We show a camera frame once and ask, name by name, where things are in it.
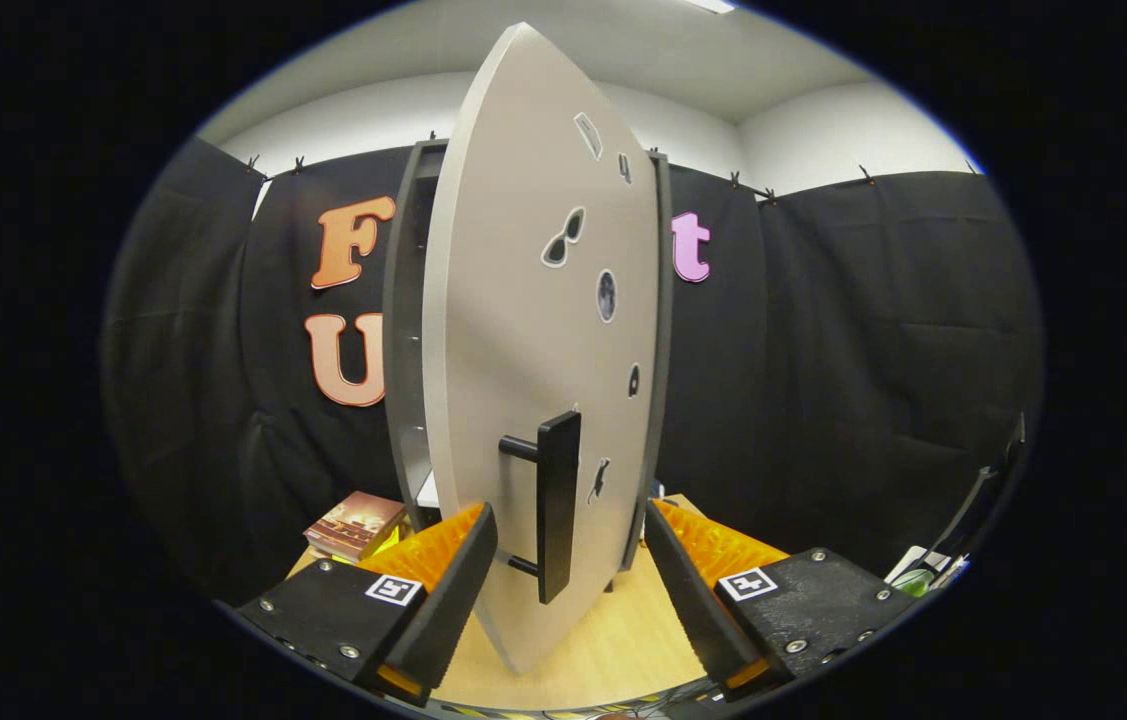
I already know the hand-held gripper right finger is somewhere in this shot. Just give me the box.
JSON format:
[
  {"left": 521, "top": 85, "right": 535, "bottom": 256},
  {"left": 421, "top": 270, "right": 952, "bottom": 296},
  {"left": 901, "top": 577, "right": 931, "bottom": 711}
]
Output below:
[{"left": 645, "top": 498, "right": 924, "bottom": 701}]

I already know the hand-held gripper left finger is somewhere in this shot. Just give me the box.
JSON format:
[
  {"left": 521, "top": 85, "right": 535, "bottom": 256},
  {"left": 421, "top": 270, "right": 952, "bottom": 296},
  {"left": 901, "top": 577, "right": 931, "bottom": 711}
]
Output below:
[{"left": 215, "top": 500, "right": 501, "bottom": 706}]

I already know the grey shoe cabinet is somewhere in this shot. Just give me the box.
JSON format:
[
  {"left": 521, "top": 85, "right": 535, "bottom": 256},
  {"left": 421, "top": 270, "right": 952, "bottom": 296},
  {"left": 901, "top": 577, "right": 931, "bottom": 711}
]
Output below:
[{"left": 381, "top": 138, "right": 676, "bottom": 593}]

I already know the brown book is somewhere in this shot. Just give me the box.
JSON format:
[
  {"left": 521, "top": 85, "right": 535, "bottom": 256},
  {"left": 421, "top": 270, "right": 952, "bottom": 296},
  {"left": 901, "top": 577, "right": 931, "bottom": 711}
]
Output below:
[{"left": 303, "top": 490, "right": 407, "bottom": 563}]

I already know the small white table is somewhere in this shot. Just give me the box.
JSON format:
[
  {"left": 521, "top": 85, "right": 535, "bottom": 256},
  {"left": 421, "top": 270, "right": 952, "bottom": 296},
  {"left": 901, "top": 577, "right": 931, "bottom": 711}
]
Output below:
[{"left": 883, "top": 545, "right": 969, "bottom": 591}]

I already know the black backdrop cloth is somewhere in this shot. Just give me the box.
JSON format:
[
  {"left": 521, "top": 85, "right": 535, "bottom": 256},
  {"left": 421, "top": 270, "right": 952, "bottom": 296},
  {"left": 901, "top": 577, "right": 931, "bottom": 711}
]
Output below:
[{"left": 101, "top": 135, "right": 1044, "bottom": 606}]

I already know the row of black cloth clips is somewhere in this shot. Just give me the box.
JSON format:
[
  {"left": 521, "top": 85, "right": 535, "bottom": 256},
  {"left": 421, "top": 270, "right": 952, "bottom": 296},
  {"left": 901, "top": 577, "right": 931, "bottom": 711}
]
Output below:
[{"left": 243, "top": 130, "right": 982, "bottom": 201}]

